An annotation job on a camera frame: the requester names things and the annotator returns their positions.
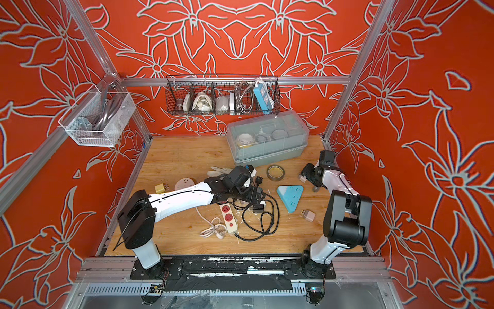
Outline black charger plug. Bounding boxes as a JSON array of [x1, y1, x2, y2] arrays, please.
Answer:
[[252, 203, 265, 214]]

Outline white power strip red sockets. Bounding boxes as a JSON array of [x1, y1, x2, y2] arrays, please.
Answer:
[[220, 203, 238, 234]]

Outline round pink socket hub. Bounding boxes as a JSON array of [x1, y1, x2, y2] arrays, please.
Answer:
[[174, 178, 196, 191]]

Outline yellow plug adapter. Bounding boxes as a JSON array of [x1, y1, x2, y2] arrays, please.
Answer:
[[154, 183, 169, 194]]

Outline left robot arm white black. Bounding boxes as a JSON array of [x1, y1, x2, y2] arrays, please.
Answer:
[[117, 165, 266, 270]]

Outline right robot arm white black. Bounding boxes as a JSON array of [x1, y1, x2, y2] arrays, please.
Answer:
[[299, 150, 372, 266]]

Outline roll of brown tape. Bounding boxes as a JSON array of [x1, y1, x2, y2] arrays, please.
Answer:
[[266, 164, 285, 182]]

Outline blue triangular power strip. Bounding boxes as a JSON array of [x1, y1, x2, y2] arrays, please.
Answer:
[[277, 185, 304, 213]]

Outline white work glove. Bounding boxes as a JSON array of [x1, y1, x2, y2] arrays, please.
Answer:
[[207, 166, 232, 177]]

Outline translucent grey storage box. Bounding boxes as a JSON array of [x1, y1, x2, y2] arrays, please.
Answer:
[[227, 111, 310, 167]]

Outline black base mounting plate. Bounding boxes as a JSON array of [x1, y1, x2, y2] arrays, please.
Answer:
[[130, 253, 336, 281]]

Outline blue power strip in basket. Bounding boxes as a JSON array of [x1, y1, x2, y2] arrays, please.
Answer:
[[253, 78, 274, 115]]

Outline black power cable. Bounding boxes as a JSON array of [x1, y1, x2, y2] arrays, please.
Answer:
[[233, 176, 280, 242]]

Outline white cable of round hub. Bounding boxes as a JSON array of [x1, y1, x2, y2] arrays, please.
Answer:
[[195, 206, 228, 240]]

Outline grey cables in basket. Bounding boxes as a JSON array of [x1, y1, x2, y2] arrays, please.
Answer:
[[235, 80, 255, 113]]

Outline black wire wall basket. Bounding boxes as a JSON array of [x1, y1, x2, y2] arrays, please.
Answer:
[[165, 74, 280, 116]]

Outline clear plastic wall bin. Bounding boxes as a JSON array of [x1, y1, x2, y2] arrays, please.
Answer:
[[59, 86, 136, 148]]

